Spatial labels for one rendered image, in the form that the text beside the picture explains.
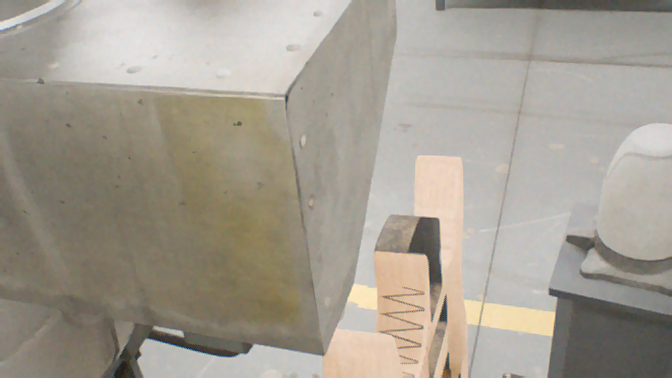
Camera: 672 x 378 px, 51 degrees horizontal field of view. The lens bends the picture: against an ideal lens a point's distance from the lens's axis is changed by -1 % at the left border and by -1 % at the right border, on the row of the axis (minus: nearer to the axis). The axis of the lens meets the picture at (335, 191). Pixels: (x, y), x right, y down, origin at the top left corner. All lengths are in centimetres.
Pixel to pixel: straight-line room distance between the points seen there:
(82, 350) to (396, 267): 29
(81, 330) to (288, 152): 42
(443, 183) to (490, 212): 196
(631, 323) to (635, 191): 26
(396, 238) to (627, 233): 80
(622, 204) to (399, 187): 159
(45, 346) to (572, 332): 106
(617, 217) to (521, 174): 156
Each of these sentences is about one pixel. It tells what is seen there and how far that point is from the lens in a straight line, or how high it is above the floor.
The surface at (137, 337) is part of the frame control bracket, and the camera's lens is 91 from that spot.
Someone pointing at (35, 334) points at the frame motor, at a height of 125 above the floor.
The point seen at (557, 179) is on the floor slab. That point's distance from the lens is 286.
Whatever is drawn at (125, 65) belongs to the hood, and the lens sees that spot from 31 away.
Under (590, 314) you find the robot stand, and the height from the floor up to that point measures 64.
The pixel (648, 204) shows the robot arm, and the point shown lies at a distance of 129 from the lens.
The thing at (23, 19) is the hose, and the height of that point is 153.
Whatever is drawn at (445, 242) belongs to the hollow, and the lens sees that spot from 71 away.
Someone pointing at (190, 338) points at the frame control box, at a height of 94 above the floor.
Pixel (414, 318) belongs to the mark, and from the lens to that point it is 60.
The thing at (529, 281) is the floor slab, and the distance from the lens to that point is 240.
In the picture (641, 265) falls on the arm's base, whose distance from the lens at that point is 138.
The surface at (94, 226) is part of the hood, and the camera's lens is 35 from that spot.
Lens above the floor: 165
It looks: 36 degrees down
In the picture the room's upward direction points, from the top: 7 degrees counter-clockwise
